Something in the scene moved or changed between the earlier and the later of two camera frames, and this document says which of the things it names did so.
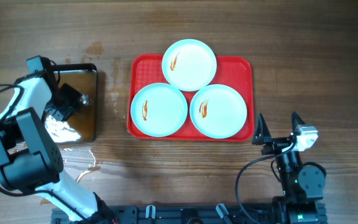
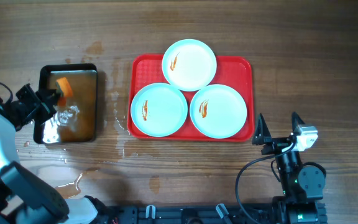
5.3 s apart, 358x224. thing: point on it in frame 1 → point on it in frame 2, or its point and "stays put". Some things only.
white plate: (159, 109) stays put
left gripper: (63, 113) → (43, 96)
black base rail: (211, 214) stays put
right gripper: (263, 133) stays put
